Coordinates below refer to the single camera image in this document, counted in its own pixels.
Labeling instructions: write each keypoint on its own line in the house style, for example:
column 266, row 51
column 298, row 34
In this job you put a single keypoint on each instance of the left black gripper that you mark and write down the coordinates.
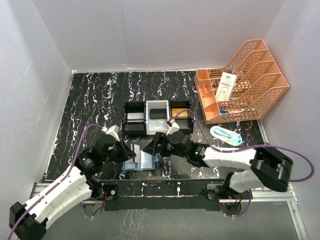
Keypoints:
column 121, row 151

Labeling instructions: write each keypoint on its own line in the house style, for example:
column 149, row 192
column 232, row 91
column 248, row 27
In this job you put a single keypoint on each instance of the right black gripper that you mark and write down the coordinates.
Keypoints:
column 160, row 143

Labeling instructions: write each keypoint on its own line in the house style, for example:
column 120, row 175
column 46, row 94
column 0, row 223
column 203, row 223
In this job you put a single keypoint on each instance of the white magnetic stripe card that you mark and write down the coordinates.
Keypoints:
column 137, row 150

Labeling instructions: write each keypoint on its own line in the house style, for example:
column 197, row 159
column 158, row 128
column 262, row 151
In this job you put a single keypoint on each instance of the blue leather card holder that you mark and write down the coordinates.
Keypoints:
column 142, row 162

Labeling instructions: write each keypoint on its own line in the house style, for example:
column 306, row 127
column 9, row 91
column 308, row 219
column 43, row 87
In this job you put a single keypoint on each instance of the three-compartment black white tray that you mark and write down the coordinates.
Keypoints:
column 145, row 118

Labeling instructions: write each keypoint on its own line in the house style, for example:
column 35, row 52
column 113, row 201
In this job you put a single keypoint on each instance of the packaged nail clipper blister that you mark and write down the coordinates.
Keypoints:
column 227, row 136

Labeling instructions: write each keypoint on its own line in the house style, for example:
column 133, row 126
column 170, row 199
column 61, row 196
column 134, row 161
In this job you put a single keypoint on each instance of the orange mesh file organizer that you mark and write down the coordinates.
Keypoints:
column 259, row 85

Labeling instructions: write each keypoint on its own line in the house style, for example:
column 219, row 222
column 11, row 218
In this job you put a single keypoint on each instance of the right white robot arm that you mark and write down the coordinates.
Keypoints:
column 260, row 166

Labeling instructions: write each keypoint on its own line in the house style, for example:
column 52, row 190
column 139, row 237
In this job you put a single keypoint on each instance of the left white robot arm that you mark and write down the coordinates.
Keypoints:
column 31, row 219

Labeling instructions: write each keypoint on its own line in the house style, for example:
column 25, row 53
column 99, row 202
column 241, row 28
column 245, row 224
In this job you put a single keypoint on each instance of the black credit card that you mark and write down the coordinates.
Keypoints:
column 158, row 113

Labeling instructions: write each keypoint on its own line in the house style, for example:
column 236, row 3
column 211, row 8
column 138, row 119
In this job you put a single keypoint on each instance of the gold credit card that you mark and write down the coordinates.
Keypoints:
column 180, row 113

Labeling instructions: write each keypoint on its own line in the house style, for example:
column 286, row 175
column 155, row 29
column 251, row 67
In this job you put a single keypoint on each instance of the white paper receipt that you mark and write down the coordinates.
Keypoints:
column 225, row 87

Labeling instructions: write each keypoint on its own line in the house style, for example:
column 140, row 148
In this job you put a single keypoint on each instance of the aluminium frame rail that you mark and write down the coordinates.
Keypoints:
column 171, row 194

